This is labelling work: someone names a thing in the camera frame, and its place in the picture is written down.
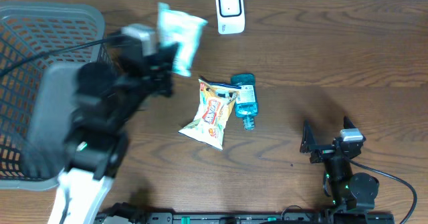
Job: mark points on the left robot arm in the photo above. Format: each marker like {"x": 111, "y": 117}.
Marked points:
{"x": 96, "y": 143}

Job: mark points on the teal mouthwash bottle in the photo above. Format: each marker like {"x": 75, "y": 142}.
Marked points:
{"x": 246, "y": 106}

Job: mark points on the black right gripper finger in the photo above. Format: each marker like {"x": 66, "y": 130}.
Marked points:
{"x": 308, "y": 141}
{"x": 347, "y": 123}

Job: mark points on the grey plastic mesh basket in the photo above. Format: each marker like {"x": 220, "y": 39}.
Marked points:
{"x": 42, "y": 47}

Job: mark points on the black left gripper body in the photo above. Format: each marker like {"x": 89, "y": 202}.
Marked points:
{"x": 161, "y": 76}

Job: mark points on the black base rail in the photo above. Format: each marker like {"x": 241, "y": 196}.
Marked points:
{"x": 123, "y": 213}

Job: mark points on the white barcode scanner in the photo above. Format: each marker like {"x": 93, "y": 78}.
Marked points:
{"x": 230, "y": 16}

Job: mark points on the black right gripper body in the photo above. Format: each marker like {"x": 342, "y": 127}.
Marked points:
{"x": 323, "y": 152}

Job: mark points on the yellow snack bag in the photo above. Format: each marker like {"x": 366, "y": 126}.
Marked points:
{"x": 216, "y": 102}

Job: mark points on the light green wipes packet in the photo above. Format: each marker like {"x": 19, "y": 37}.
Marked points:
{"x": 185, "y": 30}

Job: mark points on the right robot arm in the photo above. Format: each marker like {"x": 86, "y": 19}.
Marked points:
{"x": 353, "y": 193}

